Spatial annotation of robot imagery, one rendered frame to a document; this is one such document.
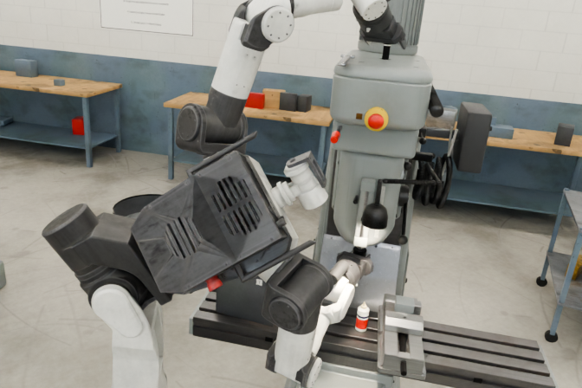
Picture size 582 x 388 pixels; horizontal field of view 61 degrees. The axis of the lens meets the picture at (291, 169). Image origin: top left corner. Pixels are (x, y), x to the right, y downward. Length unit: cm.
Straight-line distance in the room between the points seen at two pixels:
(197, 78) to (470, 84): 317
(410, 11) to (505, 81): 425
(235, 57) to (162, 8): 520
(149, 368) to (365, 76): 90
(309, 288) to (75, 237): 52
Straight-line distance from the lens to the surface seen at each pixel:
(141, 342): 127
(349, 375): 182
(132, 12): 649
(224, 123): 116
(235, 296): 179
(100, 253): 117
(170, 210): 105
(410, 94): 130
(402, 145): 142
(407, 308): 176
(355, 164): 148
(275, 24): 112
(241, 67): 113
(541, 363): 197
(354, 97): 130
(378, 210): 139
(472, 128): 176
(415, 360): 166
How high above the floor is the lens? 204
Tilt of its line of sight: 19 degrees down
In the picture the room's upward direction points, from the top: 4 degrees clockwise
